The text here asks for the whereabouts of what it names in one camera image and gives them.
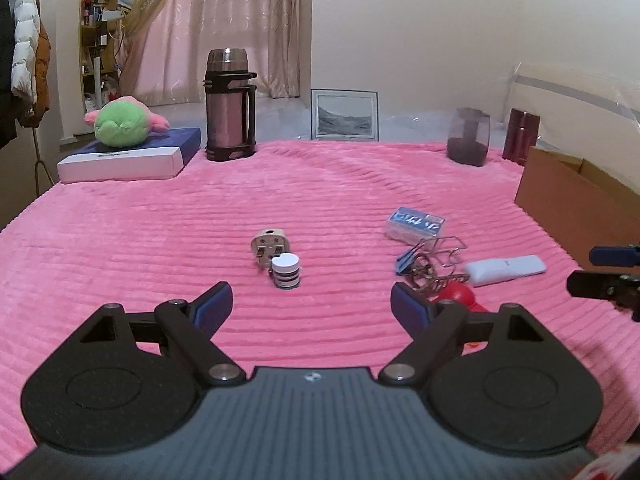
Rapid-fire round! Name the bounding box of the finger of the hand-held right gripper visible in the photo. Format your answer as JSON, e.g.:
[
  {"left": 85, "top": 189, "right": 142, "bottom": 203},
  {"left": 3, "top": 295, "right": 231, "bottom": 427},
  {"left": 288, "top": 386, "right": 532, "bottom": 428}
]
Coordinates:
[
  {"left": 589, "top": 244, "right": 640, "bottom": 267},
  {"left": 566, "top": 270, "right": 640, "bottom": 322}
]

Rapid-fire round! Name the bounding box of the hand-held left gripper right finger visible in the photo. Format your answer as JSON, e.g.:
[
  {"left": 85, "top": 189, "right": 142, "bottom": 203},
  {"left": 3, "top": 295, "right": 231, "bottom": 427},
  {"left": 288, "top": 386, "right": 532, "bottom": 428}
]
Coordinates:
[{"left": 378, "top": 281, "right": 546, "bottom": 386}]

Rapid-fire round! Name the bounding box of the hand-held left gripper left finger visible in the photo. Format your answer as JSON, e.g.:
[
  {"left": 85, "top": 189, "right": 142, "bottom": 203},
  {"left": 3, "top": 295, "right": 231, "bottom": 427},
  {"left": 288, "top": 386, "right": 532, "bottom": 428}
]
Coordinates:
[{"left": 80, "top": 281, "right": 247, "bottom": 386}]

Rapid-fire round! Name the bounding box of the red plastic toy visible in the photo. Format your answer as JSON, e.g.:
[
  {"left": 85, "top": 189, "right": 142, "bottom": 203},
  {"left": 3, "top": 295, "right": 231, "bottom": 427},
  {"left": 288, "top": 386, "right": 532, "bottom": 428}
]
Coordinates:
[{"left": 430, "top": 281, "right": 488, "bottom": 351}]

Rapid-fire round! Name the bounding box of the brown cardboard box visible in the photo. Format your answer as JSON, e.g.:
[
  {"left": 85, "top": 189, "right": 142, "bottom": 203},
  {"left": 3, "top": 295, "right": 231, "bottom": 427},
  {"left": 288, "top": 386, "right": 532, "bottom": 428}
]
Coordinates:
[{"left": 514, "top": 146, "right": 640, "bottom": 273}]

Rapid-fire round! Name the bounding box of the metal wire rack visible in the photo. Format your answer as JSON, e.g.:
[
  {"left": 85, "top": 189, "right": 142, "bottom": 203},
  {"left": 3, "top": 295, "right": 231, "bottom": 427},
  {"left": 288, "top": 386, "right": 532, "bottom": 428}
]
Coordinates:
[{"left": 407, "top": 236, "right": 471, "bottom": 293}]

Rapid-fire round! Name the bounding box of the white ribbed cylinder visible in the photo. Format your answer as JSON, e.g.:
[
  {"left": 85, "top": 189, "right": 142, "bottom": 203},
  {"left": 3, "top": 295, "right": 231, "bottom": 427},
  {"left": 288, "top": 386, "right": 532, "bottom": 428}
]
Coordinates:
[{"left": 270, "top": 253, "right": 304, "bottom": 291}]

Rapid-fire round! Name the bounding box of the beige travel plug adapter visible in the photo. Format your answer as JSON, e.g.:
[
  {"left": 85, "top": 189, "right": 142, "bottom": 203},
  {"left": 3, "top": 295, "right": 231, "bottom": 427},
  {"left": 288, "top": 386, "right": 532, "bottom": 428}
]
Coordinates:
[{"left": 250, "top": 227, "right": 291, "bottom": 272}]

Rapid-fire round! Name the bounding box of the white remote control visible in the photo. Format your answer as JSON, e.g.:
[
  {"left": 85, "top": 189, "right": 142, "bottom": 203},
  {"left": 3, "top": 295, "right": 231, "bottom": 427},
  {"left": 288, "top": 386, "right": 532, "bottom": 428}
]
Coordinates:
[{"left": 464, "top": 255, "right": 547, "bottom": 288}]

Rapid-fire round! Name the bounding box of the blue binder clip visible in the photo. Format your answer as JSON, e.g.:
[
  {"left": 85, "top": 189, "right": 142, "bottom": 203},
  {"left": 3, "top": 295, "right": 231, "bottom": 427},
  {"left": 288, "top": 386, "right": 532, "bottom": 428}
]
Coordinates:
[{"left": 396, "top": 245, "right": 426, "bottom": 276}]

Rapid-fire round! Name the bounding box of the clear plastic box blue label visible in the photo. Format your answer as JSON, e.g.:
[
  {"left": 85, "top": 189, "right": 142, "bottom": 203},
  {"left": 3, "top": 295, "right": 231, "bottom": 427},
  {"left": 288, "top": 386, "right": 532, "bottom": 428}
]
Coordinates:
[{"left": 384, "top": 206, "right": 447, "bottom": 241}]

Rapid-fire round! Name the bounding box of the pink ribbed blanket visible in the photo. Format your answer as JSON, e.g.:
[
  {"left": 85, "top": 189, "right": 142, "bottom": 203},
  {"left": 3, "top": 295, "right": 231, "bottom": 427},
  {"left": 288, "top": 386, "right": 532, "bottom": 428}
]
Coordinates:
[{"left": 0, "top": 140, "right": 640, "bottom": 467}]

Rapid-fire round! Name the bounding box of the maroon vacuum flask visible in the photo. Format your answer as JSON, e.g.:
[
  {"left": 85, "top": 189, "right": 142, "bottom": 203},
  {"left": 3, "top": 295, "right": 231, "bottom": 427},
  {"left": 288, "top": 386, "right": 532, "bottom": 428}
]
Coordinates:
[{"left": 502, "top": 108, "right": 542, "bottom": 166}]

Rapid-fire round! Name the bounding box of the plastic-wrapped headboard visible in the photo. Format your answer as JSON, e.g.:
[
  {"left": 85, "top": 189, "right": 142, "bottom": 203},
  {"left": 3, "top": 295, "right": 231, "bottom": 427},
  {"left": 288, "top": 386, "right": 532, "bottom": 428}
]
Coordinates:
[{"left": 500, "top": 62, "right": 640, "bottom": 186}]

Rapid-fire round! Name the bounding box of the white flat box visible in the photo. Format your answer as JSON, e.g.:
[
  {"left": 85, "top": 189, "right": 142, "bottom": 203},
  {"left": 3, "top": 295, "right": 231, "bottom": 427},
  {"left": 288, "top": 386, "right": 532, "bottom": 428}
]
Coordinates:
[{"left": 56, "top": 146, "right": 184, "bottom": 184}]

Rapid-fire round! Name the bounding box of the blue flat box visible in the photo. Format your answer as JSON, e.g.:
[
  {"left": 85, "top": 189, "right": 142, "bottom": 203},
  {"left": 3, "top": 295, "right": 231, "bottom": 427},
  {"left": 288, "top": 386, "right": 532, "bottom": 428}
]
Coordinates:
[{"left": 75, "top": 127, "right": 202, "bottom": 167}]

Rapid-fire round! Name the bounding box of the dark glass jar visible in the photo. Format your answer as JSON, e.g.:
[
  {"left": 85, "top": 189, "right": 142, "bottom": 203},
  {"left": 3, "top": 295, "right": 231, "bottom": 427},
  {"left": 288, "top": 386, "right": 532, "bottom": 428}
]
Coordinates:
[{"left": 446, "top": 107, "right": 492, "bottom": 167}]

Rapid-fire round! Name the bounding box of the framed landscape picture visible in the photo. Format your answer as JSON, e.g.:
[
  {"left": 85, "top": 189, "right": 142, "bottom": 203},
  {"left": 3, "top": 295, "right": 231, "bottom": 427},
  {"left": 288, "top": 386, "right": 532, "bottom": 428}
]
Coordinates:
[{"left": 310, "top": 88, "right": 381, "bottom": 142}]

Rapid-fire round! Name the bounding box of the green and pink plush toy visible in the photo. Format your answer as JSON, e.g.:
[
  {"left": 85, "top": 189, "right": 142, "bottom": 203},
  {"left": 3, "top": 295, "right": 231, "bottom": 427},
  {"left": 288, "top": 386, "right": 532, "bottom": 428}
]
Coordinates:
[{"left": 84, "top": 96, "right": 170, "bottom": 149}]

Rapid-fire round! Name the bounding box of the gold coat rack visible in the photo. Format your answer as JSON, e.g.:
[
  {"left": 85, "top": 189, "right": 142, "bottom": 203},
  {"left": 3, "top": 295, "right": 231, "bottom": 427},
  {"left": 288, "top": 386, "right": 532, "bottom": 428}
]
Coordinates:
[{"left": 0, "top": 0, "right": 57, "bottom": 197}]

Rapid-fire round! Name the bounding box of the orange jacket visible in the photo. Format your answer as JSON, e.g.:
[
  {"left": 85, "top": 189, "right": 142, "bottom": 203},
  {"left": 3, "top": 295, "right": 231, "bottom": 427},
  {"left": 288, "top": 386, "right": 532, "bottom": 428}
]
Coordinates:
[{"left": 20, "top": 0, "right": 52, "bottom": 128}]

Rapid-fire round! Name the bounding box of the pink curtain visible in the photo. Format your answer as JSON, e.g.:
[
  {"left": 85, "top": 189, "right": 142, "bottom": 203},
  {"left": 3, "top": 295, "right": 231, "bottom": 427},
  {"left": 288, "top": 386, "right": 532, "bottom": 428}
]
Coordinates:
[{"left": 117, "top": 0, "right": 313, "bottom": 106}]

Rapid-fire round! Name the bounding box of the standing fan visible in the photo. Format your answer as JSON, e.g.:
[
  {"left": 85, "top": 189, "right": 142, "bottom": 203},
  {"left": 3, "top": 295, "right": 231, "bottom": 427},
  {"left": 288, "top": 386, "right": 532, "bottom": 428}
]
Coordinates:
[{"left": 102, "top": 0, "right": 173, "bottom": 92}]

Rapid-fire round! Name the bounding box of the black jacket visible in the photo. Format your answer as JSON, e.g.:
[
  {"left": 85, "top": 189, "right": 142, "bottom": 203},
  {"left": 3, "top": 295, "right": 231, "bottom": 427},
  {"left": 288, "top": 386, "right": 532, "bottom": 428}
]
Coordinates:
[{"left": 0, "top": 0, "right": 18, "bottom": 148}]

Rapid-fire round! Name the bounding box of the white puffer jacket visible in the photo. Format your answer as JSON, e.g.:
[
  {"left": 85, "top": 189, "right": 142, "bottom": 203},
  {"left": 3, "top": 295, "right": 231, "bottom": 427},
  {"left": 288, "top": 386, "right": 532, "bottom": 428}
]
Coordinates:
[{"left": 11, "top": 0, "right": 41, "bottom": 103}]

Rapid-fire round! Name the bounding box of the steel thermos flask black handle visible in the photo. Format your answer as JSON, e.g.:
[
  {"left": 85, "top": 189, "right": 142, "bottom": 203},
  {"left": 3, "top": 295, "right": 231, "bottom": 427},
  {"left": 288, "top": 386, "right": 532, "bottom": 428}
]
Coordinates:
[{"left": 202, "top": 48, "right": 258, "bottom": 162}]

